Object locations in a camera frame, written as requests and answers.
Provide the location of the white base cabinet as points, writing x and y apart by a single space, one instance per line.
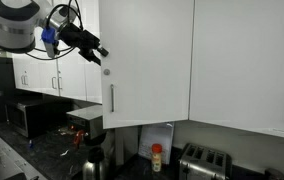
8 160

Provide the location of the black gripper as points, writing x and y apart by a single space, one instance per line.
80 39

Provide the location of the round metal door lock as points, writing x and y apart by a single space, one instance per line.
107 72

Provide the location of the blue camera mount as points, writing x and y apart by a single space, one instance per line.
48 35

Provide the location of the white paper scrap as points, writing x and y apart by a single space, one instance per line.
64 153

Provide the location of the white cabinet door with lock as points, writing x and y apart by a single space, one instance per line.
148 50

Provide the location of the black microwave oven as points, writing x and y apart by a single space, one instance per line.
32 116

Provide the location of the small blue object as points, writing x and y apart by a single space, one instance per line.
31 144

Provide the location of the stainless steel toaster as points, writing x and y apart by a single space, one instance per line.
202 168

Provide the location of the small packets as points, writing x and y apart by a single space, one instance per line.
63 131

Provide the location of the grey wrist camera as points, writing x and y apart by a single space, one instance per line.
52 50

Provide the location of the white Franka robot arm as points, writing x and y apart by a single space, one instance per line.
12 36

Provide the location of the stainless steel thermos carafe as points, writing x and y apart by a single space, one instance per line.
95 168

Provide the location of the spice jar with orange lid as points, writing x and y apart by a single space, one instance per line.
156 160

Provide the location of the stainless steel coffee machine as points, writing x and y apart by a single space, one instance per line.
93 125

